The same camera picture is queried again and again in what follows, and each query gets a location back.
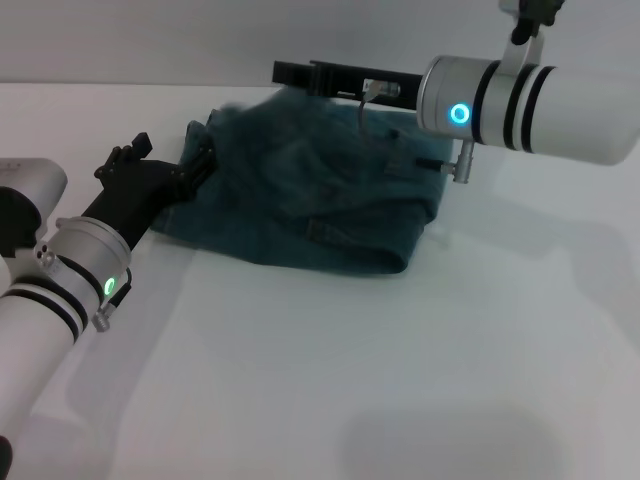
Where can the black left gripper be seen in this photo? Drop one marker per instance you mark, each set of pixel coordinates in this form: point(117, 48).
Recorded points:
point(135, 195)

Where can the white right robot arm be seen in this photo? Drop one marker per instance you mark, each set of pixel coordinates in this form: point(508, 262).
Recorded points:
point(550, 115)

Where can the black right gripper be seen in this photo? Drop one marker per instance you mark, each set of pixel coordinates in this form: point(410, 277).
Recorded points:
point(340, 82)

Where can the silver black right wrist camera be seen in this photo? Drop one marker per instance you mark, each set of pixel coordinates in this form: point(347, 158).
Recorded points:
point(525, 30)

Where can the blue denim shorts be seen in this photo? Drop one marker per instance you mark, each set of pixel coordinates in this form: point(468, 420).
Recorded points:
point(310, 200)

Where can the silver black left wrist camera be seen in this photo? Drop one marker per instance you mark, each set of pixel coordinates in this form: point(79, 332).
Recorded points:
point(25, 200)

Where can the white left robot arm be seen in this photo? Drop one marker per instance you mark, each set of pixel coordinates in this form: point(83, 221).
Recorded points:
point(35, 320)

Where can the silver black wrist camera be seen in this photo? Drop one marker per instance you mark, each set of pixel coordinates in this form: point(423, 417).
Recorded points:
point(25, 200)
point(525, 30)

